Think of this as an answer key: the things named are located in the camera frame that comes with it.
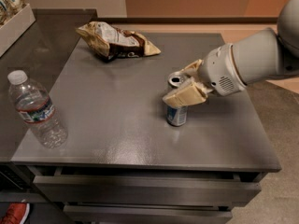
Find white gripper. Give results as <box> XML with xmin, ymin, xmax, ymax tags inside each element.
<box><xmin>163</xmin><ymin>43</ymin><xmax>246</xmax><ymax>108</ymax></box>

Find silver blue redbull can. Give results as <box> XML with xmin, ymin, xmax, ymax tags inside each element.
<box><xmin>166</xmin><ymin>72</ymin><xmax>188</xmax><ymax>127</ymax></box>

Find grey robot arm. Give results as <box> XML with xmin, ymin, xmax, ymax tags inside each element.
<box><xmin>163</xmin><ymin>0</ymin><xmax>299</xmax><ymax>108</ymax></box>

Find crumpled brown chip bag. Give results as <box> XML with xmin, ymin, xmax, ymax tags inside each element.
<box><xmin>76</xmin><ymin>21</ymin><xmax>161</xmax><ymax>62</ymax></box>

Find grey metal drawer cabinet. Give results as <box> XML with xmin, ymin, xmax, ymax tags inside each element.
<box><xmin>13</xmin><ymin>34</ymin><xmax>280</xmax><ymax>214</ymax></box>

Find upper grey drawer front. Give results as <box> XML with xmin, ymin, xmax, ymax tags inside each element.
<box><xmin>34</xmin><ymin>175</ymin><xmax>261</xmax><ymax>206</ymax></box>

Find grey drawer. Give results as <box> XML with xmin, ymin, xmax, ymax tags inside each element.
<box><xmin>64</xmin><ymin>205</ymin><xmax>232</xmax><ymax>224</ymax></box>
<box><xmin>34</xmin><ymin>175</ymin><xmax>261</xmax><ymax>206</ymax></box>

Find clear plastic water bottle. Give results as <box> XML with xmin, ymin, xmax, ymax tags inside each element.
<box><xmin>7</xmin><ymin>70</ymin><xmax>68</xmax><ymax>148</ymax></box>

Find lower grey drawer front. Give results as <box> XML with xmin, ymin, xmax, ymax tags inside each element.
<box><xmin>64</xmin><ymin>205</ymin><xmax>232</xmax><ymax>224</ymax></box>

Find white snack box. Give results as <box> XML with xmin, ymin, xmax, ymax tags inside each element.
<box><xmin>0</xmin><ymin>4</ymin><xmax>36</xmax><ymax>57</ymax></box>

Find snack bags in box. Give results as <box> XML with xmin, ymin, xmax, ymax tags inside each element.
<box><xmin>0</xmin><ymin>0</ymin><xmax>25</xmax><ymax>25</ymax></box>

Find red sneaker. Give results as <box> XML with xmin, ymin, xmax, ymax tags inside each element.
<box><xmin>0</xmin><ymin>203</ymin><xmax>30</xmax><ymax>224</ymax></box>

